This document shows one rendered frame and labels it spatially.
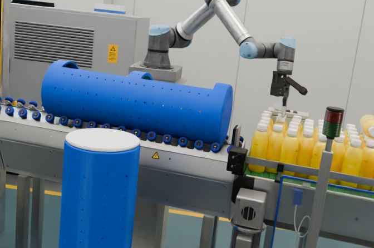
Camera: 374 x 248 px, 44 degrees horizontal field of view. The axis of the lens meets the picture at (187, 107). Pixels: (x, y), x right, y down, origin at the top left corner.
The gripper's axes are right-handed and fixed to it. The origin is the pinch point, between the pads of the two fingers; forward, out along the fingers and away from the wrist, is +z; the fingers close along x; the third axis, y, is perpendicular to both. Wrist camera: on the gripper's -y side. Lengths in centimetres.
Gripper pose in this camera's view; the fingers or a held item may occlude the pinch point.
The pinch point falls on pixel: (284, 115)
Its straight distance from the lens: 217.3
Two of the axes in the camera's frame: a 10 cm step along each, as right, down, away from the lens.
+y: -9.6, -1.1, 2.6
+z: -1.1, 9.9, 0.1
